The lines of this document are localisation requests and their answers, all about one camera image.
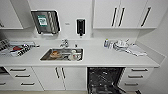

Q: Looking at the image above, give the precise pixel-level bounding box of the blue dish soap bottle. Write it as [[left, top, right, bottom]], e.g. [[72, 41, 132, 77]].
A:
[[103, 38, 110, 49]]

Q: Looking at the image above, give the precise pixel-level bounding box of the steel kitchen sink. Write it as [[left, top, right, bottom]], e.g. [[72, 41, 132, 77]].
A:
[[39, 47, 85, 63]]

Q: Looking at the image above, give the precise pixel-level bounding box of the white mug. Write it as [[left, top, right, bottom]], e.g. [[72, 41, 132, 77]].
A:
[[70, 49, 81, 60]]

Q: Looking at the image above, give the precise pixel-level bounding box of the white wall cabinet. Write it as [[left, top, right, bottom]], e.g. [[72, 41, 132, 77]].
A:
[[92, 0, 168, 30], [0, 0, 25, 31]]

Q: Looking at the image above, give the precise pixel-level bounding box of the dish drying rack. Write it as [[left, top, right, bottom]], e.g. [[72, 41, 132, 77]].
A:
[[8, 41, 38, 57]]

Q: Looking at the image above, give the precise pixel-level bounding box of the steel paper towel dispenser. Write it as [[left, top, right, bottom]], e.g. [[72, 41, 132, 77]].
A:
[[30, 9, 61, 36]]

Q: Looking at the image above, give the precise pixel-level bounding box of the stack of white plates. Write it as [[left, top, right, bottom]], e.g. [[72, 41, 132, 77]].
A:
[[112, 38, 130, 51]]

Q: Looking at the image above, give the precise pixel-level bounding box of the brown bowl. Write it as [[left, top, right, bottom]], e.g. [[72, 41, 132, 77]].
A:
[[50, 49, 62, 58]]

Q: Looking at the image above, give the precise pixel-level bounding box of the stainless steel dishwasher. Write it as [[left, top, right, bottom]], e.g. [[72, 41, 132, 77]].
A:
[[86, 66, 134, 94]]

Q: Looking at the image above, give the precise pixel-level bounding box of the white sink base cabinet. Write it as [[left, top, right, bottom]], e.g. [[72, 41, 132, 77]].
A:
[[32, 66, 88, 91]]

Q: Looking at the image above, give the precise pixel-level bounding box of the black soap dispenser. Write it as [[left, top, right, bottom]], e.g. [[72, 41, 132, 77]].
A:
[[76, 18, 87, 37]]

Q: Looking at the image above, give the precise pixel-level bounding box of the chrome sink faucet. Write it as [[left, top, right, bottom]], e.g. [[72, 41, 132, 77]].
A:
[[59, 38, 70, 49]]

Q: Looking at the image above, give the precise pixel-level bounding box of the white drawer unit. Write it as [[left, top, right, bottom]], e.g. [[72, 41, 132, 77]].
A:
[[119, 66, 156, 94], [4, 66, 45, 92]]

